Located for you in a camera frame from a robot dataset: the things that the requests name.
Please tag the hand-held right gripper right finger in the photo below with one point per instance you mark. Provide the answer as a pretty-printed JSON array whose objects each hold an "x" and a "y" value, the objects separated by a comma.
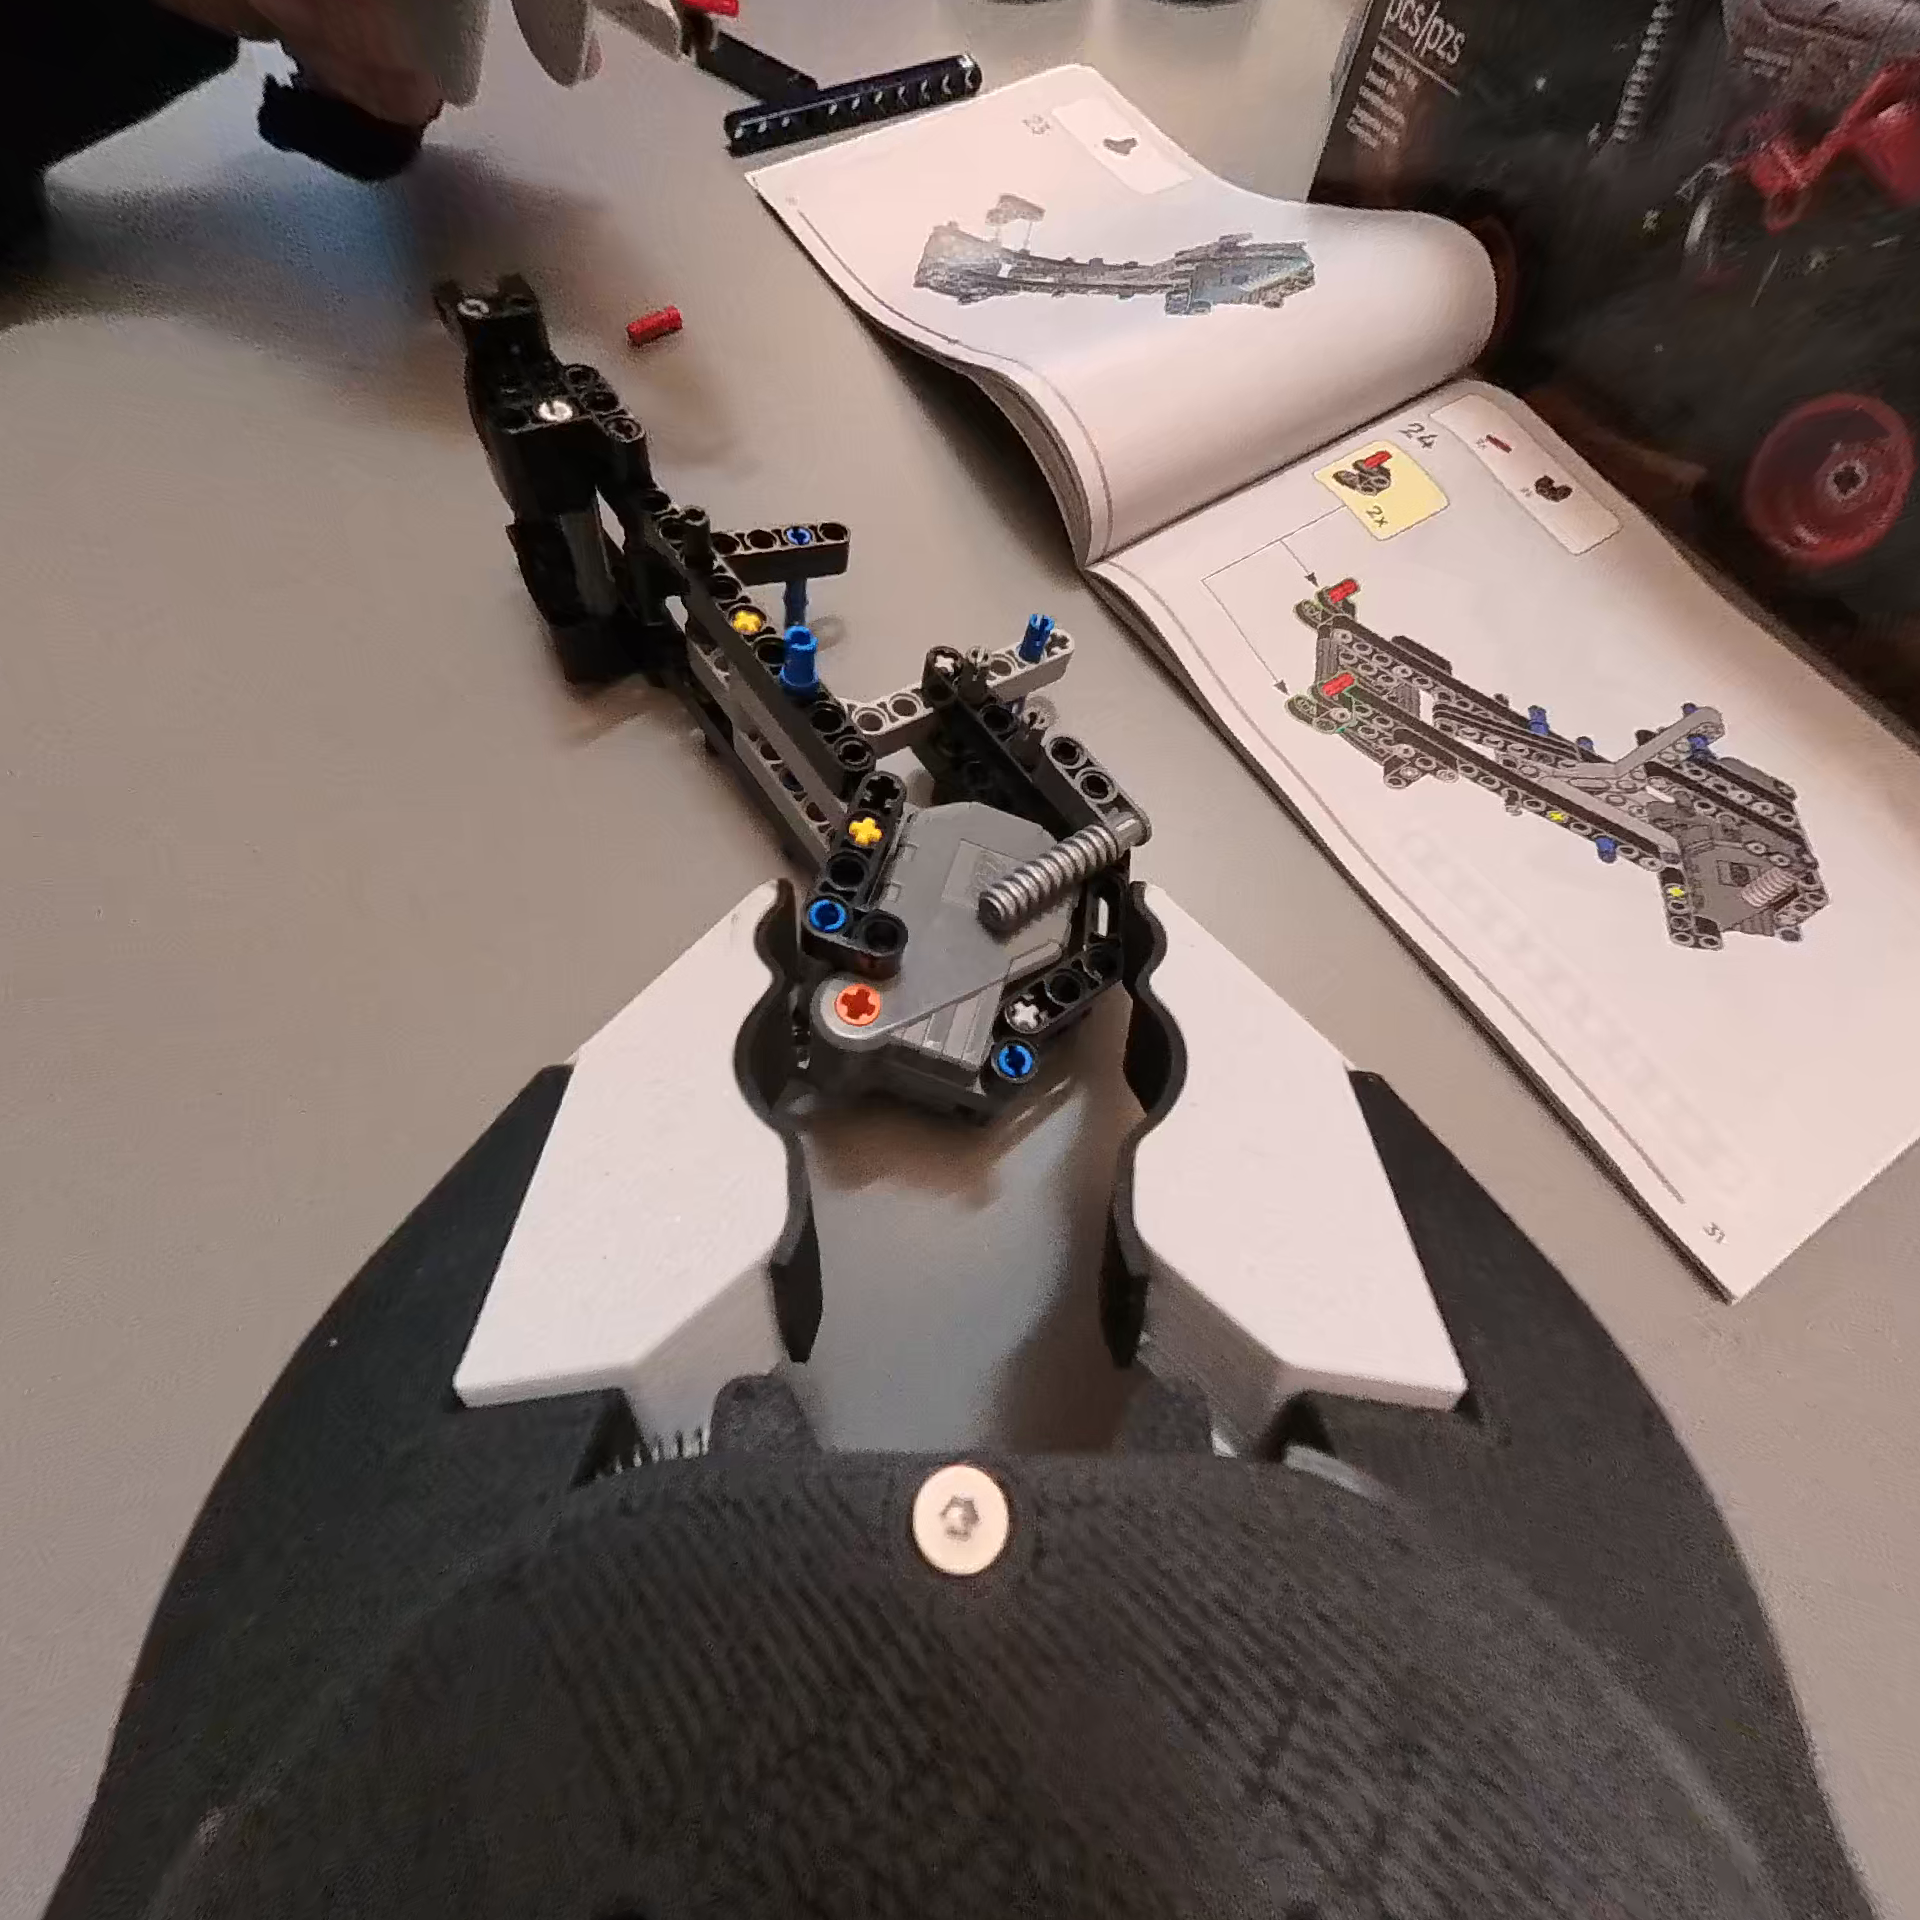
[{"x": 1290, "y": 1231}]

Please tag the person's left hand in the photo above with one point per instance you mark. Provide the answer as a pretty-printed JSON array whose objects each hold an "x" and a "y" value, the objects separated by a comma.
[{"x": 353, "y": 42}]

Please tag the short black toy brick beam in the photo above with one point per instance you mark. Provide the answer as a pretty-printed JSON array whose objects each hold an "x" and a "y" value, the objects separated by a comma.
[{"x": 757, "y": 62}]

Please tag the open instruction booklet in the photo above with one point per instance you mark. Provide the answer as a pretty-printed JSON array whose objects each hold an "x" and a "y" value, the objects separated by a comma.
[{"x": 1172, "y": 406}]

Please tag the dark toy set box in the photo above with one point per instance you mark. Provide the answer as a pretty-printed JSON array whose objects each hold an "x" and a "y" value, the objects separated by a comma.
[{"x": 1650, "y": 182}]

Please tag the black grey toy brick assembly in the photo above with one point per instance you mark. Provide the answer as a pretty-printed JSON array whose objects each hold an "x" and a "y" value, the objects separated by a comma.
[{"x": 960, "y": 886}]

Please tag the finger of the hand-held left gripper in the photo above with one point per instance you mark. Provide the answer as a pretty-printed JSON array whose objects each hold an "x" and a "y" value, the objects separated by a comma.
[
  {"x": 647, "y": 18},
  {"x": 559, "y": 38}
]

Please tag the long black toy brick beam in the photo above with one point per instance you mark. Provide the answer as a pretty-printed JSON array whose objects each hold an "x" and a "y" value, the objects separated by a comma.
[{"x": 855, "y": 105}]

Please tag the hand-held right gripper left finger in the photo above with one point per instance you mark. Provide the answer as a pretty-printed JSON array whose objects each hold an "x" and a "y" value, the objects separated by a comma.
[{"x": 600, "y": 1231}]

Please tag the red toy brick pin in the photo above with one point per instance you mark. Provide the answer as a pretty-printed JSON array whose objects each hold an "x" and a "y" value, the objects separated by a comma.
[{"x": 656, "y": 326}]

